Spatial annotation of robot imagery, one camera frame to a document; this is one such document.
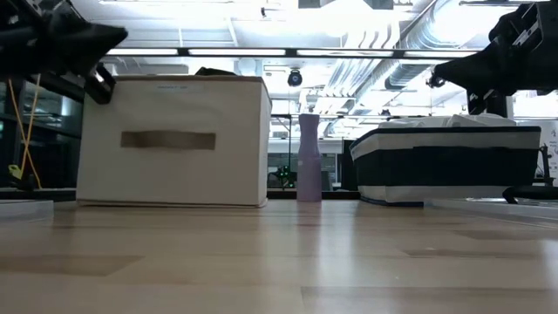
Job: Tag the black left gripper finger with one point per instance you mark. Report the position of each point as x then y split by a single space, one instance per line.
100 85
83 43

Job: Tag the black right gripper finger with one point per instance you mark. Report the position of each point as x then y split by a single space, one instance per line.
501 70
477 104

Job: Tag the white shirt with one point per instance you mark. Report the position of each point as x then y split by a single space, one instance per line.
479 120

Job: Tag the white lace garment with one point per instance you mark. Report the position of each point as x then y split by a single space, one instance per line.
414 123

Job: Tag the black garment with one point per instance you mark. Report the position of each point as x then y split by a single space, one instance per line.
213 72

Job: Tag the beige fabric storage bin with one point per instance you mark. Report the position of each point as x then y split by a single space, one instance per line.
174 174

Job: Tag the black ceiling device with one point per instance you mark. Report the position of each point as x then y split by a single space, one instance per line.
432 82

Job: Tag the navy fabric storage bin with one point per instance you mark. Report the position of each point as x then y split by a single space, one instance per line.
436 170

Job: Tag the white printed sign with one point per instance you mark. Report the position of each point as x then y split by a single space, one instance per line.
553 135

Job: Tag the yellow connector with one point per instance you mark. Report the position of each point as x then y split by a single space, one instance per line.
15 171

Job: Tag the purple plastic bottle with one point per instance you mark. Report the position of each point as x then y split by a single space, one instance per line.
308 165

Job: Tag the black device with green lights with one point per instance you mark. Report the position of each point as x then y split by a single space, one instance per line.
283 176

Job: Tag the black clamp post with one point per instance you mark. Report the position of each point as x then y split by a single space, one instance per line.
545 165

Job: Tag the black table frame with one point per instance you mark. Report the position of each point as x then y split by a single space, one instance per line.
331 195

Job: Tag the black overhead camera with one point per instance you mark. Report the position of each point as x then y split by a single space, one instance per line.
295 78

